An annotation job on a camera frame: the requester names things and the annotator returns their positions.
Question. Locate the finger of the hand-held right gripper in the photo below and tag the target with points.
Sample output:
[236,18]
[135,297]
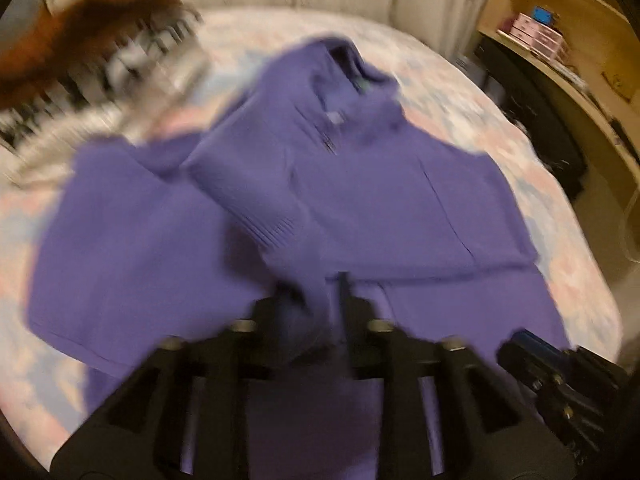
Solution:
[531,346]

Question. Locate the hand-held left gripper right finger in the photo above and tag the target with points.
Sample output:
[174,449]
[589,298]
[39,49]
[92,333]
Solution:
[351,321]

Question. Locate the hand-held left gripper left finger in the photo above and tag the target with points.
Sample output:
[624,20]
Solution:
[286,321]

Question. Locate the purple hoodie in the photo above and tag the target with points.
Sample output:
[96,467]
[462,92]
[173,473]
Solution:
[400,200]

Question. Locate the floral bed sheet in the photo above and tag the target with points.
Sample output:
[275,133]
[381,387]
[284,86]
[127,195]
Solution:
[450,110]

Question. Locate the black and white patterned garment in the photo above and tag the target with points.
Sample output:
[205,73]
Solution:
[125,71]

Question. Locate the pink storage box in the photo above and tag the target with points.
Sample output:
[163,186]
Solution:
[549,42]
[522,26]

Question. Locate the blue box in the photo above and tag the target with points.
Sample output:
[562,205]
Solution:
[543,14]

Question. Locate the wooden shelf desk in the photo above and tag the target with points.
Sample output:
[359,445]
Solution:
[560,5]

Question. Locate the brown folded garment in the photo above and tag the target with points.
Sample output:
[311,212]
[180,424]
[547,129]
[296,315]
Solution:
[75,25]

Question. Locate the grey-blue pillow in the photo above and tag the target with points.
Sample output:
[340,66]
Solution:
[22,15]

